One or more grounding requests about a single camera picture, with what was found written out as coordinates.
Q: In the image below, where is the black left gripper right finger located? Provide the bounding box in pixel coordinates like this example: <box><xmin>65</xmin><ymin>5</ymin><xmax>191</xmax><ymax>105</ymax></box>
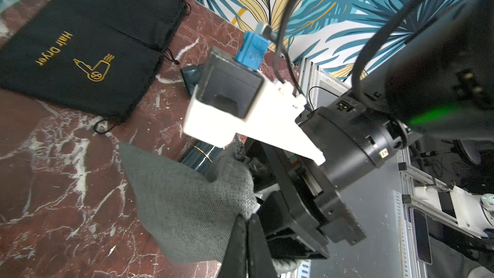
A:
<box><xmin>248</xmin><ymin>214</ymin><xmax>278</xmax><ymax>278</ymax></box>

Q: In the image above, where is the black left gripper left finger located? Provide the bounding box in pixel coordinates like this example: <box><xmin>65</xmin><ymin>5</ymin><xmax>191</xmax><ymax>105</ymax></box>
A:
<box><xmin>217</xmin><ymin>215</ymin><xmax>248</xmax><ymax>278</ymax></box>

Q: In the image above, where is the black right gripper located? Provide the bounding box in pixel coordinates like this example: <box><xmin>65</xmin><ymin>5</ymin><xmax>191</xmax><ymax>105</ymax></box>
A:
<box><xmin>245</xmin><ymin>138</ymin><xmax>366</xmax><ymax>259</ymax></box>

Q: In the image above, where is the grey fabric drawstring pouch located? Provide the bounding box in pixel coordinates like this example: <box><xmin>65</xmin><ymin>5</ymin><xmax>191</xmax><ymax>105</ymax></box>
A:
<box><xmin>119</xmin><ymin>142</ymin><xmax>301</xmax><ymax>276</ymax></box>

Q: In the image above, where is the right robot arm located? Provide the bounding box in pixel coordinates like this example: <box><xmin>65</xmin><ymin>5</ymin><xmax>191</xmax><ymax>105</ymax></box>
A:
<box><xmin>246</xmin><ymin>0</ymin><xmax>493</xmax><ymax>259</ymax></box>

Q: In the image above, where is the dark green hair dryer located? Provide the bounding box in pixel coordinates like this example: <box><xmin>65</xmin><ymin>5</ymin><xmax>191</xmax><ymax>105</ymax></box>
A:
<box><xmin>180</xmin><ymin>64</ymin><xmax>224</xmax><ymax>175</ymax></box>

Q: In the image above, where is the black hair dryer bag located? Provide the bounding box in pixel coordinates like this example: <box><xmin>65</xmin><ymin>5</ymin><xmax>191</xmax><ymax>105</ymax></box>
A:
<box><xmin>1</xmin><ymin>0</ymin><xmax>191</xmax><ymax>125</ymax></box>

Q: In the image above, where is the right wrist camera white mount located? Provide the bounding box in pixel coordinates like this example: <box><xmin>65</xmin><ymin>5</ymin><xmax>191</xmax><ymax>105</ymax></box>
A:
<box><xmin>183</xmin><ymin>22</ymin><xmax>326</xmax><ymax>167</ymax></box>

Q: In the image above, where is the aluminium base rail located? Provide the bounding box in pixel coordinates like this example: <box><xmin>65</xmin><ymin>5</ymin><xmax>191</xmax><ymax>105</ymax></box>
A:
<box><xmin>311</xmin><ymin>149</ymin><xmax>459</xmax><ymax>277</ymax></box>

